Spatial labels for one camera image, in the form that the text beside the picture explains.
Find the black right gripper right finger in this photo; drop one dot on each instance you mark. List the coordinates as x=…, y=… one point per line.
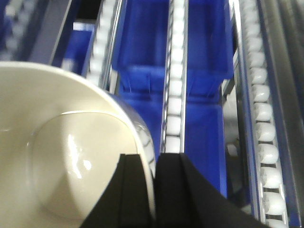
x=185, y=199

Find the white roller track middle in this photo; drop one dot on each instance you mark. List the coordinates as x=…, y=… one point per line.
x=175, y=81

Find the blue crate below rollers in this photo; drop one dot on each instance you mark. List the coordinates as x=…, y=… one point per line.
x=139, y=58

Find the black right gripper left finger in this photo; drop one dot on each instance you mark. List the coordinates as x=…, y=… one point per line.
x=124, y=203

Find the white roller track right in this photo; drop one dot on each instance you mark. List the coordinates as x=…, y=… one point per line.
x=265, y=172

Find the white roller track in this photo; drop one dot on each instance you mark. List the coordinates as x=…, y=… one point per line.
x=98, y=62
x=265, y=172
x=175, y=81

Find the white roller track left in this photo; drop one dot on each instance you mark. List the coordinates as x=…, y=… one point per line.
x=98, y=62

